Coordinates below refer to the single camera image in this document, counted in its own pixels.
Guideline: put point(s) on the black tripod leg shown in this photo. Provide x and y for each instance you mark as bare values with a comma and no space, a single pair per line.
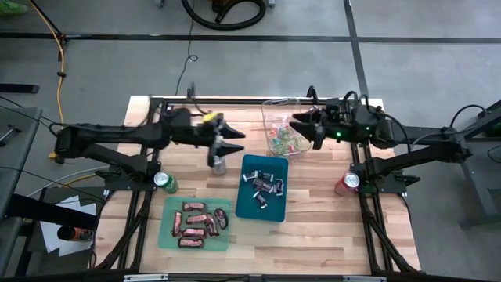
47,17

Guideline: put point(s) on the yellow tape tag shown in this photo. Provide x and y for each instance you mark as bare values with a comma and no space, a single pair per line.
213,118

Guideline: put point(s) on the grey side table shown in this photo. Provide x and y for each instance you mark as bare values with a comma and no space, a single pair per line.
23,117

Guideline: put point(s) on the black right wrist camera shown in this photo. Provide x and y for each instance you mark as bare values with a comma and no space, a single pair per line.
335,105

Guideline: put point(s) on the red soda can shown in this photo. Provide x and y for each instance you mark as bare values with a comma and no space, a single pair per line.
347,184

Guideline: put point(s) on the silver metal bracket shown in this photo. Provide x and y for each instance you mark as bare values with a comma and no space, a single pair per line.
364,279
145,278

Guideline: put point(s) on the black flat floor bar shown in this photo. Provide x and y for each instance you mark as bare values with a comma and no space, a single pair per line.
19,88

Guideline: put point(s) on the green soda can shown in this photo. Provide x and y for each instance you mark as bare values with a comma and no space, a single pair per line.
166,182

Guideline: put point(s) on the metal hand tool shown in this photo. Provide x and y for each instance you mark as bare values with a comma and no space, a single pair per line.
11,132

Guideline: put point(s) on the white paper sheets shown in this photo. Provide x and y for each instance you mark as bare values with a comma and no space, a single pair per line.
51,239

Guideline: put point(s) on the dark teal plastic bin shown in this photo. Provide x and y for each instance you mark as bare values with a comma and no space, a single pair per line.
278,213

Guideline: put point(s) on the orange and black bottle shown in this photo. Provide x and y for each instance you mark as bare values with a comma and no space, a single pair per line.
74,234

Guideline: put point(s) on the grey metal stand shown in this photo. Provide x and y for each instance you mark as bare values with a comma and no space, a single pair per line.
479,192

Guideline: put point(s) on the person's foot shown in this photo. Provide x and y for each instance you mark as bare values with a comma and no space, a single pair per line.
13,8

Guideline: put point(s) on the black table clamp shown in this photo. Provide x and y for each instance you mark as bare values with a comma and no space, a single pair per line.
312,92
191,92

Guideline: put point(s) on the clear plastic container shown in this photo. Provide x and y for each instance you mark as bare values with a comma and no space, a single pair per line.
278,113

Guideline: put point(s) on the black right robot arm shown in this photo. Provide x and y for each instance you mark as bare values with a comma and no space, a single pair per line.
422,135

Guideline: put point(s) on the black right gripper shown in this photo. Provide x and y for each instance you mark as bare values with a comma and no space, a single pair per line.
338,127

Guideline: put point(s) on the grey caster wheel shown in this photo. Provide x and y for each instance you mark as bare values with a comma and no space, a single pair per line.
159,3
271,3

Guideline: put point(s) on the light green plastic bin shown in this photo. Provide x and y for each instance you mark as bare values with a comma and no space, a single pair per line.
164,207

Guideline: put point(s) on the silver soda can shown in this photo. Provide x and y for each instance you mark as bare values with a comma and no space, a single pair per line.
220,168

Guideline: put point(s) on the green hard candy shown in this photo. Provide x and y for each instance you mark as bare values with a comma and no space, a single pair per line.
293,147

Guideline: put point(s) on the black aluminium table frame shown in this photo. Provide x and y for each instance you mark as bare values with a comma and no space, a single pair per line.
242,101

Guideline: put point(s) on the dark Hershey's candy bar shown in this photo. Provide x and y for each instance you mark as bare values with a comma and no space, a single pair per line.
279,186
259,182
250,176
266,176
268,189
260,199

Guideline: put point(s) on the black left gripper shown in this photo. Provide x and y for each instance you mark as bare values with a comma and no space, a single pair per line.
209,133

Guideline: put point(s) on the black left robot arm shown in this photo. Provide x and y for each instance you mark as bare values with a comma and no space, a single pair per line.
117,135

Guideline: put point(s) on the black table leg beam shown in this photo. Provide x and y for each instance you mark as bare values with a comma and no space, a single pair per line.
47,211

